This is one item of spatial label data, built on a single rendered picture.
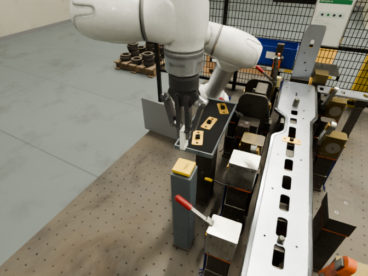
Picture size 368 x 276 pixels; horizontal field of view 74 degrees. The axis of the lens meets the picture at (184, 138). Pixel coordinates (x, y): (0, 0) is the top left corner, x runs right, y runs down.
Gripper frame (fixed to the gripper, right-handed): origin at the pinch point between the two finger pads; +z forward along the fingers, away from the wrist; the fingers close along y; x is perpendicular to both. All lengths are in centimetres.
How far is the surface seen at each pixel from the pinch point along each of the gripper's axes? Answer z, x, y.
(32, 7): 74, 418, -573
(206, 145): 11.2, 12.3, 3.5
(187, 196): 21.1, -3.5, 2.7
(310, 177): 28, 28, 42
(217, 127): 11.3, 23.9, 4.1
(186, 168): 11.2, -1.1, 1.3
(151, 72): 119, 279, -173
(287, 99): 27, 89, 29
